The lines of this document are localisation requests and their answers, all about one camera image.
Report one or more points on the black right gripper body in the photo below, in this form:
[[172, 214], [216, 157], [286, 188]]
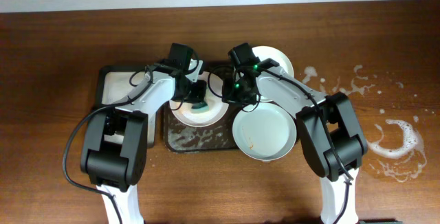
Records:
[[234, 91]]

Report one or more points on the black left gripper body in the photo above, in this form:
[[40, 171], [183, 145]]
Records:
[[195, 90]]

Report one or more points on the grey tray with soapy water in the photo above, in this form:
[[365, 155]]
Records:
[[114, 84]]

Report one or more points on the green yellow sponge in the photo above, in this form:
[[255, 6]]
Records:
[[199, 107]]

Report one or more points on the dark brown plastic tray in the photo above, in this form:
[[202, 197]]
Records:
[[181, 138]]

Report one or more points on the white plate with red stain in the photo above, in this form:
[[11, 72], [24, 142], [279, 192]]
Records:
[[265, 132]]

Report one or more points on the white plate at tray corner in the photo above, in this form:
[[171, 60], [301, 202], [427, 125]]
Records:
[[280, 60]]

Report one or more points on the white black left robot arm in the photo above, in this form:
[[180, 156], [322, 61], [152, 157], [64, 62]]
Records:
[[114, 170]]

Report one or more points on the white plate being scrubbed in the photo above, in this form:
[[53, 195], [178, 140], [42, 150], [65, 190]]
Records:
[[214, 110]]

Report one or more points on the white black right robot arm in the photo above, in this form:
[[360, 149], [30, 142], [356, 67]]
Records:
[[331, 137]]

